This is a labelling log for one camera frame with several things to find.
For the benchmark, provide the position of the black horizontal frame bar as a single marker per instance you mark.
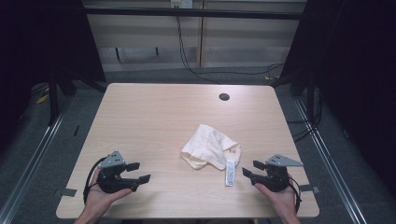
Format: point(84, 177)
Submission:
point(193, 13)

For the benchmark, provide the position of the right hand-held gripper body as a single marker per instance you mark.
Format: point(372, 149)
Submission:
point(275, 180)

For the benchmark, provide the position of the grey tape strip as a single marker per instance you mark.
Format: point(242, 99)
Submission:
point(66, 192)
point(309, 188)

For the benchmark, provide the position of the metal floor rail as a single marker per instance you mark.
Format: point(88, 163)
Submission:
point(330, 161)
point(31, 161)

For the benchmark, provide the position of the person's left hand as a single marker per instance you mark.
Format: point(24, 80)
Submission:
point(98, 200)

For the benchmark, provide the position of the white wall outlet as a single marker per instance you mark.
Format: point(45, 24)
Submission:
point(181, 3)

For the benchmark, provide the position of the person's right hand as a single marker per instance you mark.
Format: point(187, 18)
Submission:
point(285, 202)

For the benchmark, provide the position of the black stand post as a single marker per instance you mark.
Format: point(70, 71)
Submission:
point(53, 99)

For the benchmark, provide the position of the black round table grommet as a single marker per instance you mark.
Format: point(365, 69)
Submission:
point(224, 96)

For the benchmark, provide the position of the yellow floor marker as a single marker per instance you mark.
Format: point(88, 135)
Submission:
point(42, 99)

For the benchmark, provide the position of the white cloth with label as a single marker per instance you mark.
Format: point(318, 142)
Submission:
point(207, 146)

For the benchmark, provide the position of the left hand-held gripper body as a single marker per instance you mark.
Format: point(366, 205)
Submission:
point(109, 182)

